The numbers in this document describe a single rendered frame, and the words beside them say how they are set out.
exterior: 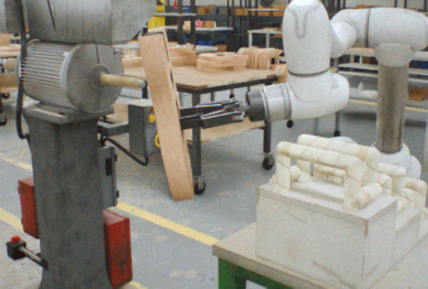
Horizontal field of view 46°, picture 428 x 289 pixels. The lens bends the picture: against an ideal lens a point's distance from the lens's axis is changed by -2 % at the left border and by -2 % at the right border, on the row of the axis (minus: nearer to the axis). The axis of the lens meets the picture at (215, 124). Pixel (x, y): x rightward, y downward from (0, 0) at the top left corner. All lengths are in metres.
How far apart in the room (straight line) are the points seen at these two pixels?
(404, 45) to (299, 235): 0.82
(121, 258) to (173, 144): 1.23
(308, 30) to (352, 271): 0.52
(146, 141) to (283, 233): 0.97
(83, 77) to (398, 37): 1.04
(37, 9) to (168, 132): 1.02
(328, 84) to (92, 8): 0.73
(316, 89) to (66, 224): 1.21
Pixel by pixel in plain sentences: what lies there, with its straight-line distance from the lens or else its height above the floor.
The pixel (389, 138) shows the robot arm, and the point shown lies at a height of 1.03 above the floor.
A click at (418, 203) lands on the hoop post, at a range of 1.44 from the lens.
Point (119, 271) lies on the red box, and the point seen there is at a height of 0.39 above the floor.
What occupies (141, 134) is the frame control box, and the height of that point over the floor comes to 1.01.
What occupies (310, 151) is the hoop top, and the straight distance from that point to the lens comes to 1.07.
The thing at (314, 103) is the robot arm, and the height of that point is 1.27.
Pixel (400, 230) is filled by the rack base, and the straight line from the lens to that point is 1.22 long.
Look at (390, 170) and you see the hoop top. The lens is 1.27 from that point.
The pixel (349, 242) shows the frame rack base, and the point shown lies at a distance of 1.07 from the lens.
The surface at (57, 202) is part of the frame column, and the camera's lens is 2.04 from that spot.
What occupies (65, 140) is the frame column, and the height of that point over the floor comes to 1.01.
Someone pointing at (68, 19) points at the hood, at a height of 1.46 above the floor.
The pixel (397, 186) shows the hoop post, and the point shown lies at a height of 1.09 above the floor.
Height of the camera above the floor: 1.51
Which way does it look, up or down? 14 degrees down
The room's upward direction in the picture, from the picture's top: straight up
